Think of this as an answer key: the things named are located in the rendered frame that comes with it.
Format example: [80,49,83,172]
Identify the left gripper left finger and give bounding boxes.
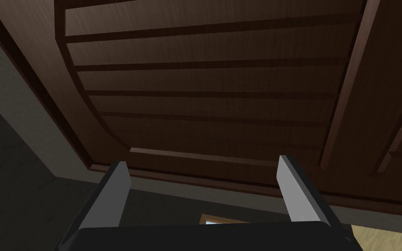
[60,160,132,246]

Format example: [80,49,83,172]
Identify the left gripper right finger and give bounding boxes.
[276,155,343,229]

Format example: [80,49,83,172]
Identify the dark brown panelled door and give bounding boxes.
[0,0,402,220]

